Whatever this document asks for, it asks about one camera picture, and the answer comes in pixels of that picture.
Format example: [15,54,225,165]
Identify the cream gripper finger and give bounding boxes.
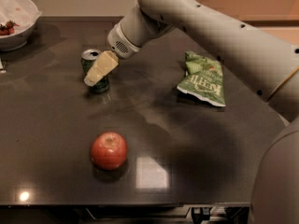
[84,50,119,87]

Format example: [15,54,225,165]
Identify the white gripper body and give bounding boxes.
[107,23,140,60]

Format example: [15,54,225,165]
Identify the green soda can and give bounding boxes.
[81,49,109,93]

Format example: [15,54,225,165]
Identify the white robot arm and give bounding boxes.
[84,0,299,224]

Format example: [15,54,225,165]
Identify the red apple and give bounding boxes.
[91,132,127,171]

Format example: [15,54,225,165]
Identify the green chip bag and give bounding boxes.
[177,50,226,107]

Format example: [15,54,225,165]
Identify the white bowl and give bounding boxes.
[0,0,42,52]

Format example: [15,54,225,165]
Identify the red strawberries in bowl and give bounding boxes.
[0,21,18,35]

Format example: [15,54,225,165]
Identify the white napkin in bowl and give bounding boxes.
[0,0,42,27]

